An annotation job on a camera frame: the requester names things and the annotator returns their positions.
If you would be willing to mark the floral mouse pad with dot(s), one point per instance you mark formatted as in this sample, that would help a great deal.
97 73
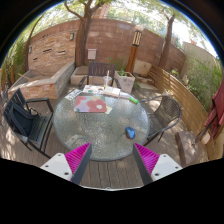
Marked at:
90 104

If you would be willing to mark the green marker pen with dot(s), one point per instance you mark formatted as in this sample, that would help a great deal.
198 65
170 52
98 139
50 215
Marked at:
133 100

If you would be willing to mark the red folded umbrella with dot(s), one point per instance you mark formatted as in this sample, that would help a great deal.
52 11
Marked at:
215 117

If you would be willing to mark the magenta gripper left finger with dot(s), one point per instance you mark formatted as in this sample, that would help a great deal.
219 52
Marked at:
70 166

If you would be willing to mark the round glass patio table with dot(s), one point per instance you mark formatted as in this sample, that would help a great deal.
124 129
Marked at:
105 132

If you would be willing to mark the white electrical box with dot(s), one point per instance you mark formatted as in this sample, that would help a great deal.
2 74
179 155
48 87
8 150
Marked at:
91 54

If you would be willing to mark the black chair left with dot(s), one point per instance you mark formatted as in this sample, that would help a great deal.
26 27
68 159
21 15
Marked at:
28 125

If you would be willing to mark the tree trunk centre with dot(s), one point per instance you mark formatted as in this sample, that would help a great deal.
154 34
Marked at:
90 7

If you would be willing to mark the open book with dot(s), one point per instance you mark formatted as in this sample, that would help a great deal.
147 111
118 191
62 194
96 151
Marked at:
112 91

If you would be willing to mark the tree trunk right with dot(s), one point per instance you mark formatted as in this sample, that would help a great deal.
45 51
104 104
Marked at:
167 40

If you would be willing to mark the blue computer mouse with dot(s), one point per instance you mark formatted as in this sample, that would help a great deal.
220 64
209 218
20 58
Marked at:
130 132

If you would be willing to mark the dark wooden chair far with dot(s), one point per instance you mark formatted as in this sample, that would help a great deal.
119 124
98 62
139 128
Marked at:
99 69

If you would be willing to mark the brown side stool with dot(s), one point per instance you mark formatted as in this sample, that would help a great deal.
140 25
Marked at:
190 152

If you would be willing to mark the tree trunk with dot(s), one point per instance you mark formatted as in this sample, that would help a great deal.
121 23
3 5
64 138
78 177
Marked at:
90 7
167 40

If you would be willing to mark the black white patterned paper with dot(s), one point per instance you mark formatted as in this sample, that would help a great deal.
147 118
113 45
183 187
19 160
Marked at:
73 94

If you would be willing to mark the wicker chair right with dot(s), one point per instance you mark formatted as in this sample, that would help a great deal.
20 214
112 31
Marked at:
166 116

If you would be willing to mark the clear plastic cup with straw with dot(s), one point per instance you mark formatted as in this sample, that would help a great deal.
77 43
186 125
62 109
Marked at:
107 79

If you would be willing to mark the wooden slat fence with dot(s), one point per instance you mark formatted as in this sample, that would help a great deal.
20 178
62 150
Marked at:
194 115

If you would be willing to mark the wooden lamp post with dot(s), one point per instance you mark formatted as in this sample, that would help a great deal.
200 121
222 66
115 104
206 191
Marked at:
134 48

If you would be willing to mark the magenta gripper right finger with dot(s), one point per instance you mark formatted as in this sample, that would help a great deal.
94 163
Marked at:
153 166

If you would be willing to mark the square concrete planter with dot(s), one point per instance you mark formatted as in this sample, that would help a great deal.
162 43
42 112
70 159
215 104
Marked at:
126 81

